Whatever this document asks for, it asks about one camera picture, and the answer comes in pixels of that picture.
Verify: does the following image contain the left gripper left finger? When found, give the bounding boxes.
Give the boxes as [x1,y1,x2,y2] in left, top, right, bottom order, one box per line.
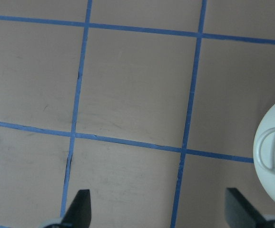
[60,190,91,228]

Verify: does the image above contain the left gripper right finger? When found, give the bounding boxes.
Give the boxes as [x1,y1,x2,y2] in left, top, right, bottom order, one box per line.
[225,188,267,228]

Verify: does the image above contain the pale green electric pot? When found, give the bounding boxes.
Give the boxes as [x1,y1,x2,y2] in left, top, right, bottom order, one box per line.
[253,93,275,214]

